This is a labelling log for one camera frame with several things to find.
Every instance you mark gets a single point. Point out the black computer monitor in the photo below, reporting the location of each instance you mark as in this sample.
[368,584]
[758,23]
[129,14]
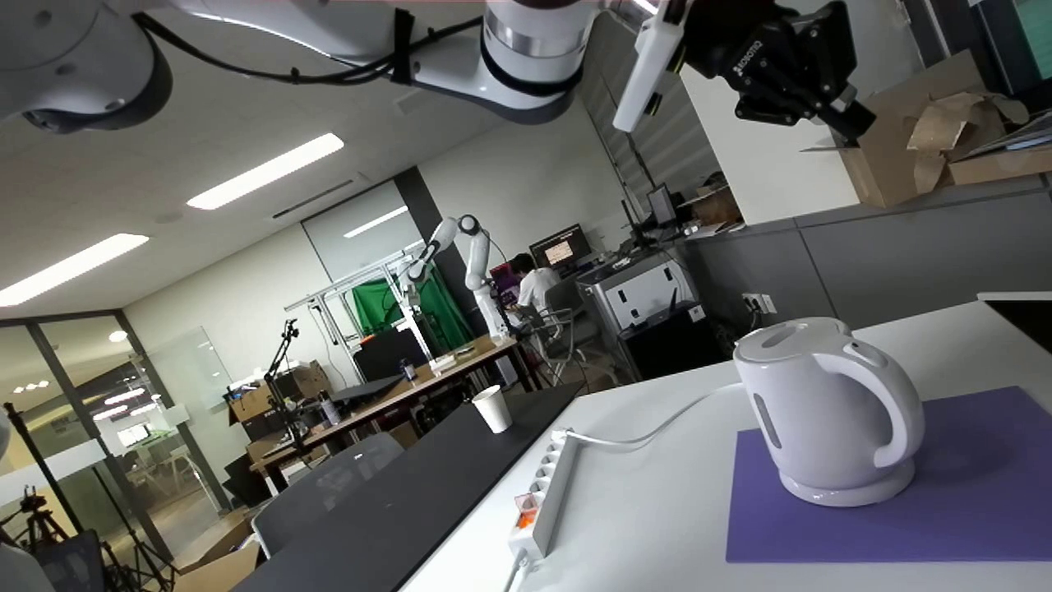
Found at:
[560,247]

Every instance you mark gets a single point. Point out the white paper cup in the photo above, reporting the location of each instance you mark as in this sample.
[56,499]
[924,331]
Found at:
[495,408]

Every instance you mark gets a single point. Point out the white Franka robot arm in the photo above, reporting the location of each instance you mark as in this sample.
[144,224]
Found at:
[514,52]

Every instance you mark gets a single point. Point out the white electric kettle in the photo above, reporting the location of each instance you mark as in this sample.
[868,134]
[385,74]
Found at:
[824,415]

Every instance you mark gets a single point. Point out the black camera on stand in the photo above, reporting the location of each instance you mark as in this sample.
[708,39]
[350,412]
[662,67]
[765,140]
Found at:
[285,343]

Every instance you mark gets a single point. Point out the large open cardboard box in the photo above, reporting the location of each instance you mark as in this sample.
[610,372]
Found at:
[930,135]

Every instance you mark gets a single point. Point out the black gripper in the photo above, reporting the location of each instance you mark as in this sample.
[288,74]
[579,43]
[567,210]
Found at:
[767,52]

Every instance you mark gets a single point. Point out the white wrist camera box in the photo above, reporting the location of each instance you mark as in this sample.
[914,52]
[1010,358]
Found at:
[647,67]

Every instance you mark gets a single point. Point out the purple table mat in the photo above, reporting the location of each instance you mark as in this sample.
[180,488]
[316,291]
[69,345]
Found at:
[986,481]

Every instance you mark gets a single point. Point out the white wall outlet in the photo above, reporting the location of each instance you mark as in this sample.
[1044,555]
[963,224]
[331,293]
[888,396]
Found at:
[759,304]

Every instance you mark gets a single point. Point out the long wooden work table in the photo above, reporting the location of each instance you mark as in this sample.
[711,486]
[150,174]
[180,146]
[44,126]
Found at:
[381,399]

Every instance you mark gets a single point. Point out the black camera tripod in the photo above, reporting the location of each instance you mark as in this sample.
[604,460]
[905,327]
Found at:
[68,526]

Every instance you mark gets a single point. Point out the seated person in white shirt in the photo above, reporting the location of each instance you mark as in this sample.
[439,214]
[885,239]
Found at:
[536,287]

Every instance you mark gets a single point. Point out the white power strip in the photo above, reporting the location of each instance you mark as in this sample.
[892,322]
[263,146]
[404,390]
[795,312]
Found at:
[545,492]

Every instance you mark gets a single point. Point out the long ceiling light panel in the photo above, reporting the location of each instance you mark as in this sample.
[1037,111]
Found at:
[68,268]

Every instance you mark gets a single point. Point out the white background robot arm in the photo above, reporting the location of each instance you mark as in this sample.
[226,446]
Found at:
[478,263]

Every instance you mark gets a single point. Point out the green screen cloth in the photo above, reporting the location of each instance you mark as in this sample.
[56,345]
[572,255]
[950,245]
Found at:
[377,304]

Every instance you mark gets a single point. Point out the grey partition wall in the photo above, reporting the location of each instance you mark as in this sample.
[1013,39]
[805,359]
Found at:
[910,259]

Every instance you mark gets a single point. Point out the short ceiling light panel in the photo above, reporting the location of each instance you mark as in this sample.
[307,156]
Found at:
[263,171]

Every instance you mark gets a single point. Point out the brown cardboard floor box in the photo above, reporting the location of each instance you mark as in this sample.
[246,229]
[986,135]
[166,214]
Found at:
[219,563]

